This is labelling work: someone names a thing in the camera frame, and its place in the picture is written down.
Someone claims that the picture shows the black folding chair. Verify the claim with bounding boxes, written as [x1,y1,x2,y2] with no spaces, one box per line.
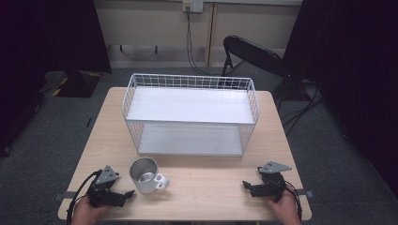
[221,35,293,95]

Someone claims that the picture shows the white wall socket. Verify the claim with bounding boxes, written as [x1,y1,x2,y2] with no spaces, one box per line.
[182,0,205,14]

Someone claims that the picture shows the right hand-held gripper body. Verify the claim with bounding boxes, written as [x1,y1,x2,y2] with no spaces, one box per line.
[250,160,293,203]

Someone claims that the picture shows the person's right hand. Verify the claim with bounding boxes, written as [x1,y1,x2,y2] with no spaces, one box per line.
[266,187,302,225]

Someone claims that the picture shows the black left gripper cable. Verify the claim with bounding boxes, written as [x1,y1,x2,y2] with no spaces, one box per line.
[66,169,103,225]

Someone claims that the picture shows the black floor cables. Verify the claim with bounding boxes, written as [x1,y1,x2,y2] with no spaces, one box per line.
[279,82,325,137]

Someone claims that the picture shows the black wall cable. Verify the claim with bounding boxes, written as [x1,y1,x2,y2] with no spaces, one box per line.
[185,7,222,77]

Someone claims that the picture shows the grey tape strip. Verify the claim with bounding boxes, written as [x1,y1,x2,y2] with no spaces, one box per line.
[52,190,78,202]
[294,188,315,199]

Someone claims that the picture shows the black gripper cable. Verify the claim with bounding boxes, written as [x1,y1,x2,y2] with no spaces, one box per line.
[66,169,103,225]
[283,179,304,223]

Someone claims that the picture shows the white wire shelf rack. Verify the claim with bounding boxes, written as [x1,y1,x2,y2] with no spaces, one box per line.
[122,72,261,158]

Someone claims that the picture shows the black stand base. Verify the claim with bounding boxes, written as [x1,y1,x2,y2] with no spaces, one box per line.
[39,69,103,98]

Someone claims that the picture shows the person's left hand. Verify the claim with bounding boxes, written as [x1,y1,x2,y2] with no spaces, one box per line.
[70,194,111,225]

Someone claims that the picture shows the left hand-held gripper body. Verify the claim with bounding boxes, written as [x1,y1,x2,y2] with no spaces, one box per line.
[85,165,128,209]

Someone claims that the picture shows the silver metal cup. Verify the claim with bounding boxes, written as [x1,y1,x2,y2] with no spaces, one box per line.
[129,157,171,195]

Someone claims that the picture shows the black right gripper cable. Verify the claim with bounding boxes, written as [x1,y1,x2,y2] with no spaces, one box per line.
[283,179,304,223]

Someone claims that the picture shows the dark curtain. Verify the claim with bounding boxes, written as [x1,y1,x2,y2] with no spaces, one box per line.
[0,0,113,158]
[282,0,398,201]

